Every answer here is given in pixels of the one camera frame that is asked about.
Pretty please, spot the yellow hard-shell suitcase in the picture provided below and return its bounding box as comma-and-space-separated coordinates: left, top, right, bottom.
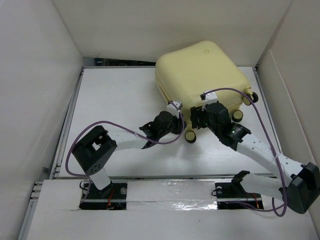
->
155, 40, 259, 143

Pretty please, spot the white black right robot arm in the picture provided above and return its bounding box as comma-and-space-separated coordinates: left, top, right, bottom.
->
190, 102, 320, 214

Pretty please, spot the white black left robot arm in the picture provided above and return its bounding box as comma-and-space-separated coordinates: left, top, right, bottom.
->
71, 111, 187, 199

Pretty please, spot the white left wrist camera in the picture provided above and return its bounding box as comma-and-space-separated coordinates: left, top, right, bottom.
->
166, 101, 183, 119

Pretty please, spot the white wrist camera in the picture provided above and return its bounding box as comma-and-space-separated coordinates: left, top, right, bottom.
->
166, 101, 183, 119
200, 90, 218, 111

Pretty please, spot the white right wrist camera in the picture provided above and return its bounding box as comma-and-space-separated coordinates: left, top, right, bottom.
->
200, 90, 218, 111

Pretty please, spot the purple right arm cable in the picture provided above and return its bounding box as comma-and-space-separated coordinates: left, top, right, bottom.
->
204, 87, 288, 217

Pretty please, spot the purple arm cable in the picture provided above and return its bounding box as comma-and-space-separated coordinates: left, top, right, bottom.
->
204, 87, 288, 217
65, 100, 185, 180

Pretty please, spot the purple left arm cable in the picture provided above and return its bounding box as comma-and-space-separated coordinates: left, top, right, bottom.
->
65, 100, 185, 180

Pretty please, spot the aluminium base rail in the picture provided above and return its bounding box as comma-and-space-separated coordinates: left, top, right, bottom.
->
35, 179, 272, 212

